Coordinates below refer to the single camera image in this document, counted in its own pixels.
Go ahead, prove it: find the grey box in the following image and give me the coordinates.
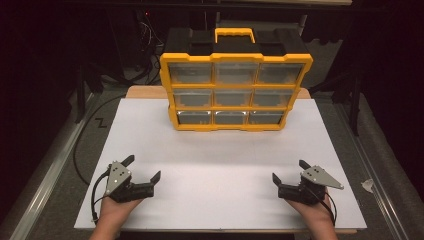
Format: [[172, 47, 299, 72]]
[[215, 12, 308, 34]]

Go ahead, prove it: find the long black floor cable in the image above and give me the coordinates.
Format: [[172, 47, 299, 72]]
[[72, 94, 127, 187]]

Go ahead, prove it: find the right hand-held gripper black cable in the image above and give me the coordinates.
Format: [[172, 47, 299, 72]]
[[308, 188, 338, 227]]

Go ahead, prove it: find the person's left hand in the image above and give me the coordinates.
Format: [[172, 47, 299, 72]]
[[98, 196, 144, 230]]

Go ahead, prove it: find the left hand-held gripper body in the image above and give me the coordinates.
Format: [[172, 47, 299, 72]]
[[104, 161, 156, 204]]

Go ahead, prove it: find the white board sheet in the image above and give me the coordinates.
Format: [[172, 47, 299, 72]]
[[73, 97, 368, 232]]

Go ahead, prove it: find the left hand-held gripper black cable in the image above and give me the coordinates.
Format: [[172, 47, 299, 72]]
[[90, 168, 113, 225]]

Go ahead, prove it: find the black metal stand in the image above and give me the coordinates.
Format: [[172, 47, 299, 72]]
[[74, 61, 104, 124], [349, 74, 363, 137]]

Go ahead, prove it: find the crumpled white paper scrap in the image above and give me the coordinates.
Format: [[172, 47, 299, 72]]
[[361, 178, 375, 194]]

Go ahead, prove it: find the tangle of background cables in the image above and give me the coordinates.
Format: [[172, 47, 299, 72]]
[[138, 9, 164, 84]]

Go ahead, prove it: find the person's right hand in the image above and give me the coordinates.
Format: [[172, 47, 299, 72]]
[[287, 195, 335, 232]]

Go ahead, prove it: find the yellow and black organizer cabinet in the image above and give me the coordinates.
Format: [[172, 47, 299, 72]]
[[159, 27, 314, 133]]

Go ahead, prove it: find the hand-held gripper black cable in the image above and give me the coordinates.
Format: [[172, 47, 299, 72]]
[[90, 168, 113, 225], [308, 188, 338, 227]]

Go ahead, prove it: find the set of clear plastic drawers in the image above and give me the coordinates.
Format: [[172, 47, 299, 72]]
[[167, 62, 305, 125]]

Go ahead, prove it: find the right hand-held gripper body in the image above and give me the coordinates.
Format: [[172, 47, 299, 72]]
[[277, 165, 345, 205]]

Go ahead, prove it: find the metal floor rail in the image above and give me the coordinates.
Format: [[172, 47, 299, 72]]
[[8, 92, 98, 240], [334, 102, 401, 240]]

